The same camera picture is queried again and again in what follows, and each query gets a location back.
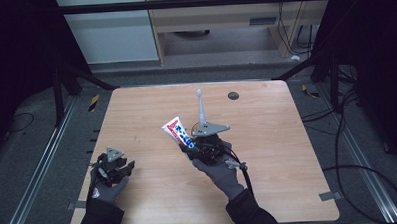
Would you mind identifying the person's right hand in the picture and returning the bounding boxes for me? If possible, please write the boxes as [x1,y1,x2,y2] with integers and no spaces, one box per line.
[191,155,246,203]

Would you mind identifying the thin black floor cable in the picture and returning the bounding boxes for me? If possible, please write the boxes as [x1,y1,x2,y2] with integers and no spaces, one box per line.
[5,112,36,135]

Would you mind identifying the white cabinet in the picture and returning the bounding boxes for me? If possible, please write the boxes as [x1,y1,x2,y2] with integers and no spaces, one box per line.
[54,0,161,67]

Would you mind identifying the yellow-black striped floor tape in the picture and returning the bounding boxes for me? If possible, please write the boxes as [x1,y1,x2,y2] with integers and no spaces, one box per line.
[301,83,320,99]
[87,93,101,113]

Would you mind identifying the light wooden desk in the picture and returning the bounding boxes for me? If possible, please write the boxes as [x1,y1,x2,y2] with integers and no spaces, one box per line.
[145,0,337,67]

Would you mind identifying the black horizontal frame bar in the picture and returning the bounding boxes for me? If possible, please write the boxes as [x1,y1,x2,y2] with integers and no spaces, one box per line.
[56,0,335,17]

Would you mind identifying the black cables under desk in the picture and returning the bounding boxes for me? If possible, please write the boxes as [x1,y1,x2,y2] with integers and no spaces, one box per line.
[275,0,317,57]

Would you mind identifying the white red-blue printed toothpaste tube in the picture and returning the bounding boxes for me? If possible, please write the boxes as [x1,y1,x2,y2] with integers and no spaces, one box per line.
[161,115,197,151]

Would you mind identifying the person's left hand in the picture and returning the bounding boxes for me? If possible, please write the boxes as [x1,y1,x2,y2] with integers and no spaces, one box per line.
[86,167,131,206]

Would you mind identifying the aluminium floor rail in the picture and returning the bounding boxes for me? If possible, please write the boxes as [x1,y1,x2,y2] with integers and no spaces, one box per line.
[0,95,82,224]
[318,81,397,224]

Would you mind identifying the black metal stand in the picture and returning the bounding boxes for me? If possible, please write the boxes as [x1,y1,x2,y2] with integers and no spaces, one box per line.
[270,50,344,116]
[50,59,122,129]

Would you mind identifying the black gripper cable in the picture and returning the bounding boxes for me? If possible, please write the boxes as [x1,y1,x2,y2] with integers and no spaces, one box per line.
[226,145,255,197]

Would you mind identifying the black floor cable loop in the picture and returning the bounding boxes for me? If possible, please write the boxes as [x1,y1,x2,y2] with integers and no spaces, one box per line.
[300,86,397,224]

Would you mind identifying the black curtain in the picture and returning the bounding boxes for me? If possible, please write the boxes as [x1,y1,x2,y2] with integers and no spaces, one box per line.
[311,0,397,174]
[0,0,96,160]

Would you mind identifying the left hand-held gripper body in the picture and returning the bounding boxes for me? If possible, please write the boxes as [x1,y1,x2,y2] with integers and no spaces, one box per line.
[89,145,131,188]

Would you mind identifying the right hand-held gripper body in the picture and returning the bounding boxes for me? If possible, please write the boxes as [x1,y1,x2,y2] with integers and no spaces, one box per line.
[190,86,249,172]

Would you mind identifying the grey tape piece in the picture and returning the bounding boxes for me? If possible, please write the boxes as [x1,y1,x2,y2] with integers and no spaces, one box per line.
[66,200,88,212]
[318,190,343,203]

